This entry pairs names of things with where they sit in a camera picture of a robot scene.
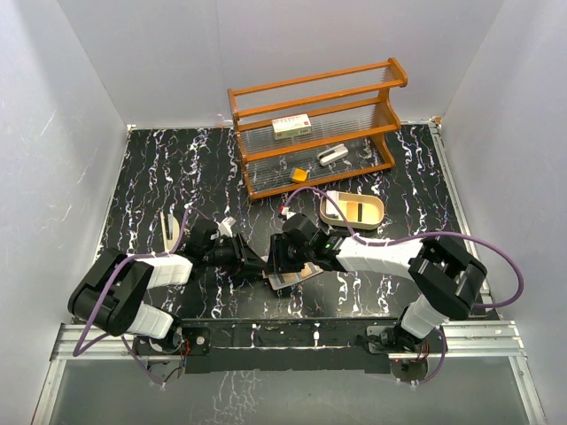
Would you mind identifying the yellow tape measure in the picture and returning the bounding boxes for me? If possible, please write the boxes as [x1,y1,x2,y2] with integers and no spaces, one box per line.
[290,168,309,183]

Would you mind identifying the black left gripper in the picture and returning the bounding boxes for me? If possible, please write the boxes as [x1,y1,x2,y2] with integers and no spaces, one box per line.
[204,234,267,277]

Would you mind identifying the black front base bar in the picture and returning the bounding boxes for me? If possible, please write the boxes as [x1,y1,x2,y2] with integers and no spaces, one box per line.
[134,318,447,378]

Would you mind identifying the white red paper box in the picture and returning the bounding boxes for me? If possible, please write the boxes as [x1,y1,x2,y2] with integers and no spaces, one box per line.
[271,114,312,140]

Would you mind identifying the stack of cards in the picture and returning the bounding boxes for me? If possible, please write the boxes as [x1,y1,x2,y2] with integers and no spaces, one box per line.
[324,190,340,219]

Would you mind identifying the orange wooden shelf rack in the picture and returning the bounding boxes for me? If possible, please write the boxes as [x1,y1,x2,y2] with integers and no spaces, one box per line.
[228,58,408,200]

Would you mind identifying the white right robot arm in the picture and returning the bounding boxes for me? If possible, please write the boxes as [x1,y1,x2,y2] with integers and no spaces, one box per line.
[265,214,487,352]

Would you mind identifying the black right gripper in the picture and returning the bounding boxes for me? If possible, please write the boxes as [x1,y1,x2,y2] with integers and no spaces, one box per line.
[265,234,314,274]

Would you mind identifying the aluminium frame rail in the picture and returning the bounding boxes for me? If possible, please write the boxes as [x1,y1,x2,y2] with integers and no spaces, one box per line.
[32,120,547,424]

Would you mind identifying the cream leather card holder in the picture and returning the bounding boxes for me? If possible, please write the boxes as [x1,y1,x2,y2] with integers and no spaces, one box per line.
[262,262,323,291]

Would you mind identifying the beige oval tray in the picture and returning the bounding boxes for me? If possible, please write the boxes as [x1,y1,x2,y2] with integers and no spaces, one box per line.
[319,190,384,230]

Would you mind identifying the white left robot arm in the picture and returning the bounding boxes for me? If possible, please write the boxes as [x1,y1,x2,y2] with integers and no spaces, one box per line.
[67,217,267,353]

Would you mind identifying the white stapler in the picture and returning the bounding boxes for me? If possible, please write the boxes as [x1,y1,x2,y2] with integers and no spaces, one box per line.
[317,143,348,166]

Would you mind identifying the card with black stripe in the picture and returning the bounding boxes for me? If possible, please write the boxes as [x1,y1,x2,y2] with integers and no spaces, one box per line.
[346,201,363,222]

